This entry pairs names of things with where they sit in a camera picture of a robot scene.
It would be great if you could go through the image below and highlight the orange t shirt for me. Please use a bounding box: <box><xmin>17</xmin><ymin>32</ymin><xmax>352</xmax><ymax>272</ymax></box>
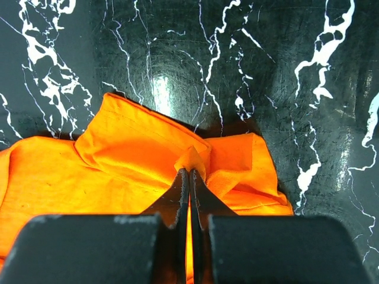
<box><xmin>1</xmin><ymin>93</ymin><xmax>294</xmax><ymax>273</ymax></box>

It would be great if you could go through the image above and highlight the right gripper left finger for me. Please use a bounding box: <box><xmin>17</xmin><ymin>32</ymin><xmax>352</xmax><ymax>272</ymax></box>
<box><xmin>142</xmin><ymin>169</ymin><xmax>190</xmax><ymax>283</ymax></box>

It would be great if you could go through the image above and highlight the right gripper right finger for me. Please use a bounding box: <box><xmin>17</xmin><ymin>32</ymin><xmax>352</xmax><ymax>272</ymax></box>
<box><xmin>189</xmin><ymin>169</ymin><xmax>237</xmax><ymax>283</ymax></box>

